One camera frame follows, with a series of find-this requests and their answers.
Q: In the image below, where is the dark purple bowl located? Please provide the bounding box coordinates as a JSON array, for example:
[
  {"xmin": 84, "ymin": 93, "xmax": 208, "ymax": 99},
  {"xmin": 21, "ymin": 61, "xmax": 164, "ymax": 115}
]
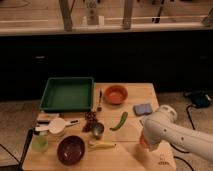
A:
[{"xmin": 57, "ymin": 135, "xmax": 85, "ymax": 166}]

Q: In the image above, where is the blue sponge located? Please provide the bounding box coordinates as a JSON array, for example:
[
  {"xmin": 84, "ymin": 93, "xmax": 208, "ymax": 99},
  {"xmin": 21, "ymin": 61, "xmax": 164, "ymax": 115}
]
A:
[{"xmin": 133, "ymin": 103, "xmax": 153, "ymax": 116}]

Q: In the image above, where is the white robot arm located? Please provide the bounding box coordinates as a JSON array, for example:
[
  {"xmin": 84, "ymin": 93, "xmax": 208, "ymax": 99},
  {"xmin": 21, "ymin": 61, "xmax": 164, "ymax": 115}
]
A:
[{"xmin": 140, "ymin": 105, "xmax": 213, "ymax": 162}]

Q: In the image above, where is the small metal cup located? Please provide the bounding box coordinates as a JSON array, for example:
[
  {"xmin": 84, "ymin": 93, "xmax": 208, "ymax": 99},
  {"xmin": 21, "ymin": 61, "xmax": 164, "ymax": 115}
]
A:
[{"xmin": 91, "ymin": 122, "xmax": 105, "ymax": 139}]

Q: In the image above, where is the green chili pepper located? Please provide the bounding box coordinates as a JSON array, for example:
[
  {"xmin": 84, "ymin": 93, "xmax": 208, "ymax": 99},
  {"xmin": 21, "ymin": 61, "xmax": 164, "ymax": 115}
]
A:
[{"xmin": 109, "ymin": 112, "xmax": 128, "ymax": 131}]

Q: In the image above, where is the brown grape bunch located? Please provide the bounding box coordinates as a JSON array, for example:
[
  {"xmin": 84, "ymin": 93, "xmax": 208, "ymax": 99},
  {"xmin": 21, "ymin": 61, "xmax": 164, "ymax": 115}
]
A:
[{"xmin": 82, "ymin": 111, "xmax": 98, "ymax": 132}]

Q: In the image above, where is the green plastic tray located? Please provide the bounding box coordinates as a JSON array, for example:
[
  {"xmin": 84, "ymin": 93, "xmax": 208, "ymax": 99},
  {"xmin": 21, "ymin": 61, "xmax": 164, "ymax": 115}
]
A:
[{"xmin": 40, "ymin": 77, "xmax": 94, "ymax": 113}]

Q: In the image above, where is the yellow banana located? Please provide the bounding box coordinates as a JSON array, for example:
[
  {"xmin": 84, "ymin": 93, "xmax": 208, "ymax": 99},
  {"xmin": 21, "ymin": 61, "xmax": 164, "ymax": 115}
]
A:
[{"xmin": 88, "ymin": 140, "xmax": 116, "ymax": 149}]

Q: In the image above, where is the black power cable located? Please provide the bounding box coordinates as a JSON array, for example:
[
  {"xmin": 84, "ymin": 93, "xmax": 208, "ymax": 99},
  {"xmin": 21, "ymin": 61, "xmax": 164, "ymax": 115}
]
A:
[{"xmin": 169, "ymin": 104, "xmax": 200, "ymax": 171}]

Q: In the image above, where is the green transparent cup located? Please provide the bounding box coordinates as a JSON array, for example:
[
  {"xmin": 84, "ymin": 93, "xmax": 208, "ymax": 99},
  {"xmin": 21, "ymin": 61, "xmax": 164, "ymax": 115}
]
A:
[{"xmin": 31, "ymin": 134, "xmax": 48, "ymax": 153}]

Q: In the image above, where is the black blue device on floor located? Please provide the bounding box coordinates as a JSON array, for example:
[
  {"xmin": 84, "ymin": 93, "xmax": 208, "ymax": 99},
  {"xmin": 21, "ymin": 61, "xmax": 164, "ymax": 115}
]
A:
[{"xmin": 186, "ymin": 92, "xmax": 211, "ymax": 108}]

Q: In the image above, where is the red orange bowl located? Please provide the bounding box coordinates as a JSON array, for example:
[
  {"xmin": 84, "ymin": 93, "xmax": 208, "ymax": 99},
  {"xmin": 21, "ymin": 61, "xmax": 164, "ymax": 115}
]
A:
[{"xmin": 104, "ymin": 85, "xmax": 128, "ymax": 105}]

